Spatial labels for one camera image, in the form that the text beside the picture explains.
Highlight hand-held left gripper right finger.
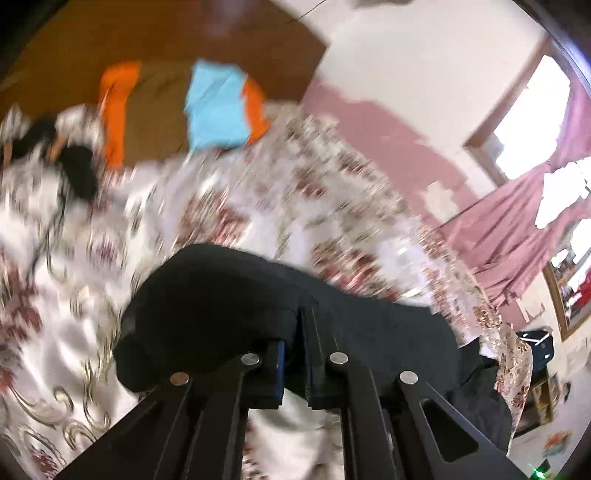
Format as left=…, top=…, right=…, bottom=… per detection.
left=299, top=306, right=529, bottom=480

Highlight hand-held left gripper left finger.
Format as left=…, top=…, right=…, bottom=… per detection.
left=55, top=340, right=287, bottom=480

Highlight black garment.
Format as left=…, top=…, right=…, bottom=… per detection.
left=113, top=243, right=513, bottom=455

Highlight floral patterned bedspread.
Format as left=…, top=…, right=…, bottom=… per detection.
left=0, top=104, right=534, bottom=480

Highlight dark blue bag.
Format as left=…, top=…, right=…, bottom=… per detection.
left=516, top=327, right=556, bottom=376

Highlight small wooden shelf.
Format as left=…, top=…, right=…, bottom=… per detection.
left=512, top=369, right=562, bottom=435

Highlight pink curtain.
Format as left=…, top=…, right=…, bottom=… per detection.
left=442, top=83, right=591, bottom=306

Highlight wooden framed mirror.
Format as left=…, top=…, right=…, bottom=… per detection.
left=542, top=248, right=591, bottom=343

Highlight light blue cloth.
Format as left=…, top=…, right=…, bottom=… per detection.
left=185, top=60, right=252, bottom=151

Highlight orange and brown pillow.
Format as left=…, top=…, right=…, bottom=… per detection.
left=97, top=60, right=273, bottom=172

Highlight black and white patterned cloth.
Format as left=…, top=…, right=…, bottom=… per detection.
left=0, top=104, right=108, bottom=204

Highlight wooden framed window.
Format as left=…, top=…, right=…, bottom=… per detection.
left=464, top=34, right=591, bottom=232

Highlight brown wooden headboard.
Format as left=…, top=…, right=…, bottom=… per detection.
left=0, top=0, right=331, bottom=172

